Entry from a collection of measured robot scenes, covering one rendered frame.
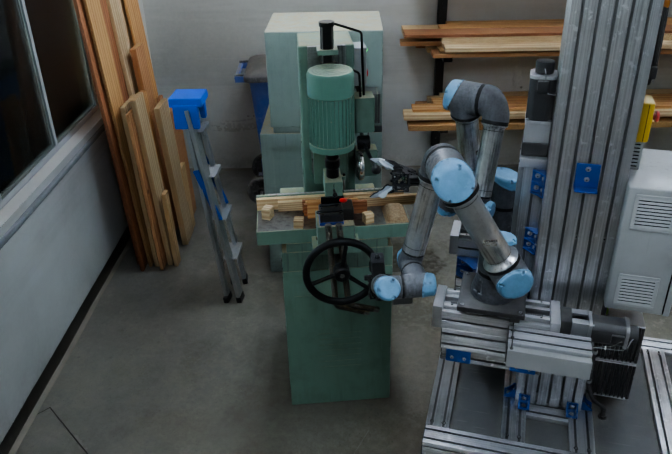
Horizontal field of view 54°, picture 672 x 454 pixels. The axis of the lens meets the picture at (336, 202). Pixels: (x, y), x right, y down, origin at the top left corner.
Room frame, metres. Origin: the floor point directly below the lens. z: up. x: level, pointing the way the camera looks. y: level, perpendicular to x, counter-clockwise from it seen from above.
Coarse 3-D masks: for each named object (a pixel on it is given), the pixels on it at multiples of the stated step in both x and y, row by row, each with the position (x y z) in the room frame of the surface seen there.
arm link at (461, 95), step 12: (456, 84) 2.30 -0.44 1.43; (468, 84) 2.28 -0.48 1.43; (480, 84) 2.27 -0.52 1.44; (444, 96) 2.30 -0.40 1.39; (456, 96) 2.27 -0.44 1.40; (468, 96) 2.25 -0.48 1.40; (444, 108) 2.32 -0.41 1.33; (456, 108) 2.27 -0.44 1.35; (468, 108) 2.24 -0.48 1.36; (456, 120) 2.29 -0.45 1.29; (468, 120) 2.27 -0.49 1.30; (468, 132) 2.31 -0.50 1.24; (468, 144) 2.32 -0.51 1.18; (468, 156) 2.34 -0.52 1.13
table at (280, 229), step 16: (368, 208) 2.36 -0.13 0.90; (272, 224) 2.24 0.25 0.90; (288, 224) 2.24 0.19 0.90; (304, 224) 2.24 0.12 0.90; (368, 224) 2.23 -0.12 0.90; (384, 224) 2.22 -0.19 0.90; (400, 224) 2.23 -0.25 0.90; (272, 240) 2.19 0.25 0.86; (288, 240) 2.19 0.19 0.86; (304, 240) 2.20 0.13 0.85
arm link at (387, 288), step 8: (376, 280) 1.73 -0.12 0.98; (384, 280) 1.68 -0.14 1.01; (392, 280) 1.68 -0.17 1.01; (400, 280) 1.70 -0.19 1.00; (376, 288) 1.68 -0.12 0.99; (384, 288) 1.66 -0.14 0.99; (392, 288) 1.67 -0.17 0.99; (400, 288) 1.68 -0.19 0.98; (384, 296) 1.65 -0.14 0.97; (392, 296) 1.65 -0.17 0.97; (400, 296) 1.68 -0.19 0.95
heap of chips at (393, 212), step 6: (390, 204) 2.32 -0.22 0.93; (396, 204) 2.32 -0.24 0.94; (384, 210) 2.31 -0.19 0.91; (390, 210) 2.28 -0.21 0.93; (396, 210) 2.27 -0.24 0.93; (402, 210) 2.28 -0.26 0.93; (384, 216) 2.28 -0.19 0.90; (390, 216) 2.25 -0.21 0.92; (396, 216) 2.25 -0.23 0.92; (402, 216) 2.25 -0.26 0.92; (390, 222) 2.23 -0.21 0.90; (396, 222) 2.23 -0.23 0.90; (402, 222) 2.23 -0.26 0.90
